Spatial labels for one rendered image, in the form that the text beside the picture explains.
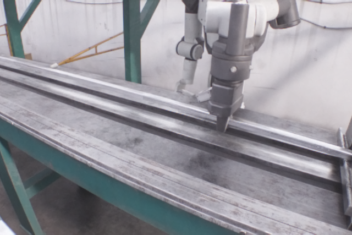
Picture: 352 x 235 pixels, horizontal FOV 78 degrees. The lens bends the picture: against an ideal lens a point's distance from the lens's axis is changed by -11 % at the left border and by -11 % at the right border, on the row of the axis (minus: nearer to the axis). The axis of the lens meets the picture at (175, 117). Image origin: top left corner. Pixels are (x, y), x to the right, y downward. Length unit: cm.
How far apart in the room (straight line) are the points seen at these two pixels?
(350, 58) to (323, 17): 41
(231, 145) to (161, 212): 23
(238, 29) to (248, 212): 32
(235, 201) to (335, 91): 208
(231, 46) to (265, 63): 193
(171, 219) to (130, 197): 10
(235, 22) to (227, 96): 16
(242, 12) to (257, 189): 33
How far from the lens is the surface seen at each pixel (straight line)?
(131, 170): 48
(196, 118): 70
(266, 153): 59
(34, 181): 130
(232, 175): 50
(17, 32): 266
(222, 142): 59
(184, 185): 45
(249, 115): 78
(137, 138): 60
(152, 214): 52
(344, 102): 247
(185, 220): 47
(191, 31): 123
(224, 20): 50
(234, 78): 51
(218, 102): 54
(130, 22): 146
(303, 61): 236
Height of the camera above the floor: 106
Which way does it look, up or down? 27 degrees down
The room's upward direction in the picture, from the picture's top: 2 degrees clockwise
